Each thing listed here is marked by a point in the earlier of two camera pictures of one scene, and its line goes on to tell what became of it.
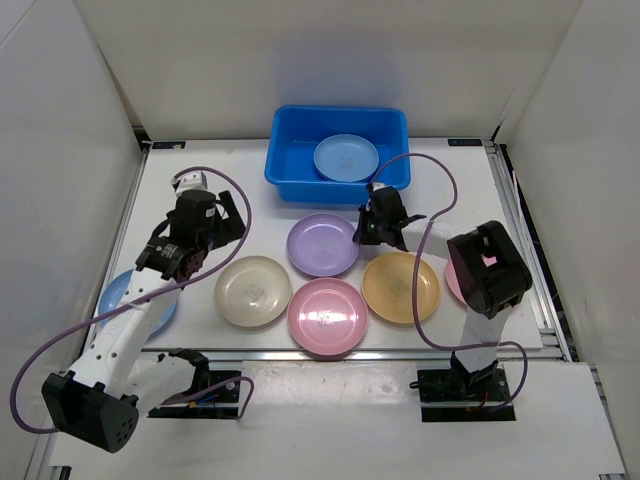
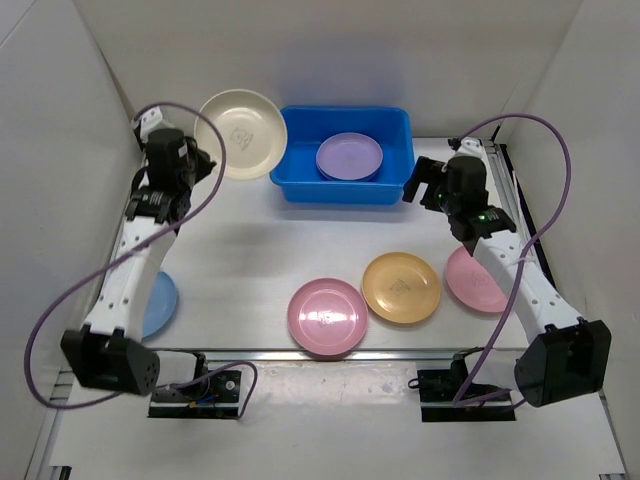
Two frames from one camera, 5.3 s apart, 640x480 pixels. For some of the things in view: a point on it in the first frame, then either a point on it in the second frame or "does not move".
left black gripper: [230, 228] → [205, 163]
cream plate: [252, 291] → [254, 128]
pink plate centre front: [327, 316] does not move
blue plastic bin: [296, 131] does not move
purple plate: [321, 244] → [348, 156]
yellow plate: [387, 287] does not move
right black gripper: [361, 235] → [425, 171]
